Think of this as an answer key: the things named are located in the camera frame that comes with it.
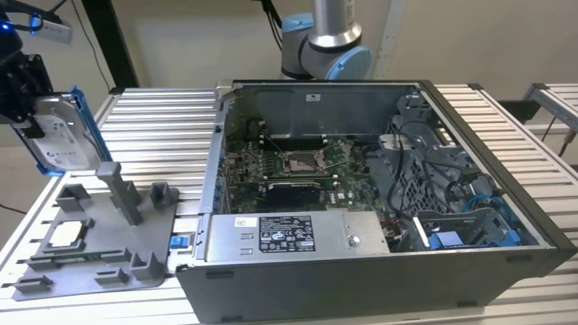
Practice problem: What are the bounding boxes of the black box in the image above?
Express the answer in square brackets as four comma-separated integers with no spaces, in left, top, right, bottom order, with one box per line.
[495,100,540,125]

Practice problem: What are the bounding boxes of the green motherboard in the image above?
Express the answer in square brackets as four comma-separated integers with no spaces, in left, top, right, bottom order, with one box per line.
[222,135,384,217]

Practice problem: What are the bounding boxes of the black camera cable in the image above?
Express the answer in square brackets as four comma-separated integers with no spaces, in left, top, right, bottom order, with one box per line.
[69,0,112,89]

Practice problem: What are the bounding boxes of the long black wire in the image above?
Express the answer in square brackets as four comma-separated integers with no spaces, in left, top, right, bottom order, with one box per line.
[387,121,433,217]

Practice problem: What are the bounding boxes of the thin metal locking lever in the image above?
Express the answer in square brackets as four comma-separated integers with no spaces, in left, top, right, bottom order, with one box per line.
[264,134,290,156]
[324,156,356,171]

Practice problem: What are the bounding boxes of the thin black floor cable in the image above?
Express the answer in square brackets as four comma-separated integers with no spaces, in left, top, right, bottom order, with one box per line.
[0,202,29,215]

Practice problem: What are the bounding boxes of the RAM slot black clips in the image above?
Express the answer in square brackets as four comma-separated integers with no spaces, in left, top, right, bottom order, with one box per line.
[260,137,327,143]
[261,170,337,176]
[260,144,327,150]

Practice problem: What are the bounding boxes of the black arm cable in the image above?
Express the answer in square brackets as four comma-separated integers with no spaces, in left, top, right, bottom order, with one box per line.
[257,0,284,52]

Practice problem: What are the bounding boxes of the open dark grey PC case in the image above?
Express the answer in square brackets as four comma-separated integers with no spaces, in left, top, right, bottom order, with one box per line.
[174,79,578,324]

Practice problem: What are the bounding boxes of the grey metal disk bay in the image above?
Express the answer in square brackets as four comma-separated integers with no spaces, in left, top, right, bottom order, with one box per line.
[403,207,524,253]

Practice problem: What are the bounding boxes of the black metal post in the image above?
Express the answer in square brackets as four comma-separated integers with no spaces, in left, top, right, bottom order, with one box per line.
[82,0,141,91]

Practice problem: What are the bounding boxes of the grey camera box blue plug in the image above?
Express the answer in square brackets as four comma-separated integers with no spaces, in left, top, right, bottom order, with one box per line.
[26,12,73,45]

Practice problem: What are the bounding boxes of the CPU socket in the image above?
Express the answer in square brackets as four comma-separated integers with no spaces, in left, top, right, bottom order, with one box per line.
[280,150,329,173]

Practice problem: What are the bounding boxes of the grey plastic parts rack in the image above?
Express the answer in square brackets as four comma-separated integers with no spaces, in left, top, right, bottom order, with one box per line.
[10,161,182,302]

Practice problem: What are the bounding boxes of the hard disk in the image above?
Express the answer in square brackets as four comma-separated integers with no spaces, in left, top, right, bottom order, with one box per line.
[16,86,113,177]

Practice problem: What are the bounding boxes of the perforated grey drive cage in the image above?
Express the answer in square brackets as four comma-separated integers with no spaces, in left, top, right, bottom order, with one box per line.
[365,133,469,217]

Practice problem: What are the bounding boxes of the aluminium slat side table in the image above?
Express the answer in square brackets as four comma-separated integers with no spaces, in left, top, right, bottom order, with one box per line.
[523,83,578,136]

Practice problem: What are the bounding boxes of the green RAM stick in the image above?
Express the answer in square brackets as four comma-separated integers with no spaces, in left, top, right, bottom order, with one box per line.
[44,249,129,263]

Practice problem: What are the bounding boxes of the black wire with plug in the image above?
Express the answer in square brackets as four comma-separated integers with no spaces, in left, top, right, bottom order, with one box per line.
[423,157,501,206]

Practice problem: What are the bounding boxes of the blue plastic bay carrier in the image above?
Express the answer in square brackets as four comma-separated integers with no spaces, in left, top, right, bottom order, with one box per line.
[427,232,461,250]

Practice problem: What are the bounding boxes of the silver CPU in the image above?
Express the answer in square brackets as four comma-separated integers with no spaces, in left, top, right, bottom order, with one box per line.
[46,221,88,248]

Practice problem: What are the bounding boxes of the black graphics card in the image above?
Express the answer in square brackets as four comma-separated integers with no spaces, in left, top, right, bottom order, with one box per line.
[265,181,323,208]

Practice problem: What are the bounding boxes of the silver power supply unit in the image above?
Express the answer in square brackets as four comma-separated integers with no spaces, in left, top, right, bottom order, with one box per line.
[205,211,392,263]

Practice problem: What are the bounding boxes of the blue wire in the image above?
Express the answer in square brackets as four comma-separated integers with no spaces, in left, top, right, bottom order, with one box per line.
[464,191,513,224]

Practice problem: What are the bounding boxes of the metal socket cover frame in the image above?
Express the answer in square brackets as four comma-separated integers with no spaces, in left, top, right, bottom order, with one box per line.
[315,139,360,173]

